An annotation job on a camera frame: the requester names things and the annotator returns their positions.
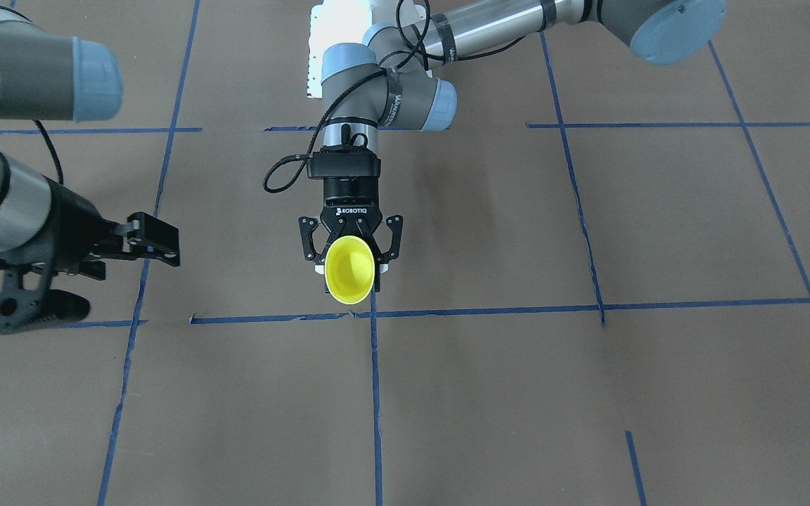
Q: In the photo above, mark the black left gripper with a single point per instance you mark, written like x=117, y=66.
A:
x=349, y=200

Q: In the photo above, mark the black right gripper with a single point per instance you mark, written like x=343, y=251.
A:
x=73, y=228

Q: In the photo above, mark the yellow paper cup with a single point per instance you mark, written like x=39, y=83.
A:
x=349, y=270

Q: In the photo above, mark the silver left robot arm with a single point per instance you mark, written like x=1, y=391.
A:
x=661, y=33

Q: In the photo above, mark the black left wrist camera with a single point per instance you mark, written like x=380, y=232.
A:
x=343, y=162

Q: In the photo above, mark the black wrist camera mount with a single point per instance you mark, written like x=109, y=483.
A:
x=28, y=302

